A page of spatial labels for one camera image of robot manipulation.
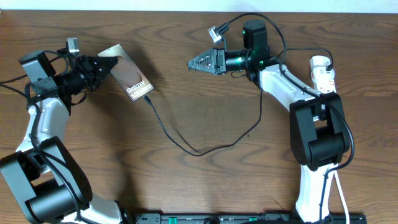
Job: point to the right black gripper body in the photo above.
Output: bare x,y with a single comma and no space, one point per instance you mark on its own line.
220,53

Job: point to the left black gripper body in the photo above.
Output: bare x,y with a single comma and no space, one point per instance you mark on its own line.
86,71

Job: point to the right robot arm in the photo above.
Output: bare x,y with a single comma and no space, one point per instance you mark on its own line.
319,133

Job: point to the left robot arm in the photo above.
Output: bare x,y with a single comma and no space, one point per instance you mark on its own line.
46,181

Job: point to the white USB charger adapter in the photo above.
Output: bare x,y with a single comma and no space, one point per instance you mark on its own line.
321,74

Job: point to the white power strip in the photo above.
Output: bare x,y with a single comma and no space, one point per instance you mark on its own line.
327,86

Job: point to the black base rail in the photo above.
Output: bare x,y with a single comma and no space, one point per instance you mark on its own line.
220,218

